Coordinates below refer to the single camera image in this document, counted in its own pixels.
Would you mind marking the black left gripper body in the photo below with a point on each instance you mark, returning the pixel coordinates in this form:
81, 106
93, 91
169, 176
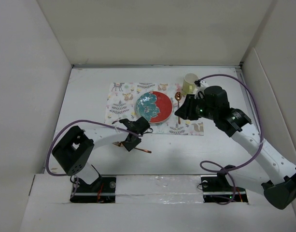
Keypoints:
130, 145

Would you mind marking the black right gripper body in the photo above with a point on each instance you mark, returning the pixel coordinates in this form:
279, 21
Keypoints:
197, 107

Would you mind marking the copper spoon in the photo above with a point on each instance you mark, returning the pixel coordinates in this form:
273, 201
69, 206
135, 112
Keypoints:
178, 97

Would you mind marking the yellow translucent mug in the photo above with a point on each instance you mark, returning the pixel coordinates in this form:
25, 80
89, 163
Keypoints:
189, 86

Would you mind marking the red and teal plate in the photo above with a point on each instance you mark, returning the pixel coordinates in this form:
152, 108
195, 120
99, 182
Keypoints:
154, 106

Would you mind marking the patterned animal print cloth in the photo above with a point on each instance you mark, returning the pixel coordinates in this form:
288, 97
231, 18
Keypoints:
121, 104

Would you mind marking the copper fork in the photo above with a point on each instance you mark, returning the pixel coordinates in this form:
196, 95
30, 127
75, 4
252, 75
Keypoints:
119, 144

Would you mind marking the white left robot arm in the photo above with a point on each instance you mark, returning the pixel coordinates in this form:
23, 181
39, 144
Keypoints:
81, 137

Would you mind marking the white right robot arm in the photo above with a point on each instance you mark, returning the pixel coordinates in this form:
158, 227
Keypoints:
279, 187

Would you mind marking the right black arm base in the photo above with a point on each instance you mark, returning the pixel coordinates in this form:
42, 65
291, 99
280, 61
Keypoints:
216, 189

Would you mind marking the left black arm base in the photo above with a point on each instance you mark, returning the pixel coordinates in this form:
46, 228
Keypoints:
101, 191

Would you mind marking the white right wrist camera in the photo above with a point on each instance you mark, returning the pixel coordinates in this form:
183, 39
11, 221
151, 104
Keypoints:
200, 87

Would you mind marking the metal table edge rail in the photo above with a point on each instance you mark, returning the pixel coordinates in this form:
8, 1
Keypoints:
104, 66

